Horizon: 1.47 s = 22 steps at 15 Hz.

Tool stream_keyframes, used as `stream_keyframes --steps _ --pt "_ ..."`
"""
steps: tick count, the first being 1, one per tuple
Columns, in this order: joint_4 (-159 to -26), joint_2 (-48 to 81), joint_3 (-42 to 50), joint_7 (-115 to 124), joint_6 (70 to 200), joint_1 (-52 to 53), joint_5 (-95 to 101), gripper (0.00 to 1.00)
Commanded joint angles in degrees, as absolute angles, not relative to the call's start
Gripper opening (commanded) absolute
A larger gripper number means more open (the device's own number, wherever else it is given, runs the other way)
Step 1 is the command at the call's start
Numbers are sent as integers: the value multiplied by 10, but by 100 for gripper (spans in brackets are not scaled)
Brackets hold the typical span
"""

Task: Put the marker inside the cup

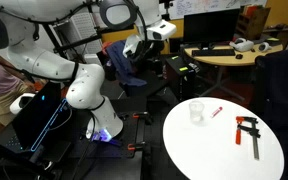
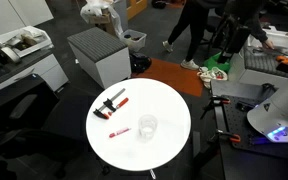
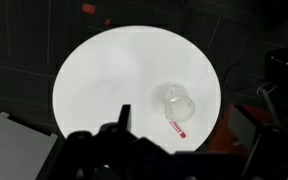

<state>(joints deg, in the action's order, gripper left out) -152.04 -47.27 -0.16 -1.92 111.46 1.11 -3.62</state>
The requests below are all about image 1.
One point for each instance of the whiteboard with writing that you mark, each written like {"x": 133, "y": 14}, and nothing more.
{"x": 200, "y": 6}

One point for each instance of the white VR controller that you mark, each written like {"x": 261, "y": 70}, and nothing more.
{"x": 264, "y": 46}

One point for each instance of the black tripod stand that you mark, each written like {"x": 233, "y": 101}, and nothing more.
{"x": 60, "y": 45}

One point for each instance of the clear plastic cup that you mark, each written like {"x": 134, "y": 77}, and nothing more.
{"x": 196, "y": 111}

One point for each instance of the blue jacket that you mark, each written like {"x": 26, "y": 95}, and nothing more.
{"x": 122, "y": 63}

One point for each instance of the black laptop with blue light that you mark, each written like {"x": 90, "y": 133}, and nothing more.
{"x": 34, "y": 120}

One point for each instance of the black computer monitor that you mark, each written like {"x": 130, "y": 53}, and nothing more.
{"x": 210, "y": 25}

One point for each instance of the white VR headset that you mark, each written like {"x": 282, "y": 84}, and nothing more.
{"x": 242, "y": 45}

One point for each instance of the white handheld controller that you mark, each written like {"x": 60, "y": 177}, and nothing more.
{"x": 19, "y": 104}

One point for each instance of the black computer mouse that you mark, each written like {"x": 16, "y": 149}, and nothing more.
{"x": 239, "y": 56}

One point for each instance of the round wooden desk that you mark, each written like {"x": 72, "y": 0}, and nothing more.
{"x": 224, "y": 60}

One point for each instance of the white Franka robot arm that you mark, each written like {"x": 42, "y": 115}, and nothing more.
{"x": 84, "y": 86}

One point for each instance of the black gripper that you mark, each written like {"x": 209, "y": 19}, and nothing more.
{"x": 145, "y": 50}

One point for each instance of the black orange table clamp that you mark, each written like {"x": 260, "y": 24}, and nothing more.
{"x": 140, "y": 115}
{"x": 135, "y": 146}

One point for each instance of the wooden shelf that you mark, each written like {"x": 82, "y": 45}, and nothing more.
{"x": 254, "y": 21}

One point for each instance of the black chair with dark fabric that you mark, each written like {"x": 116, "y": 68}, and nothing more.
{"x": 277, "y": 86}

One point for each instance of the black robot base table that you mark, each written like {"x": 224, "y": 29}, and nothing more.
{"x": 117, "y": 163}

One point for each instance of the black keyboard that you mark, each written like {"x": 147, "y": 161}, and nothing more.
{"x": 213, "y": 52}

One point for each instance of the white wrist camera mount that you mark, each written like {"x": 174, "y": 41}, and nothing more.
{"x": 130, "y": 45}

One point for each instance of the pink Expo marker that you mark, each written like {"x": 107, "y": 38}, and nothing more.
{"x": 216, "y": 112}

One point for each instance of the black office chair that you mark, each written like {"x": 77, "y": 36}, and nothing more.
{"x": 150, "y": 85}

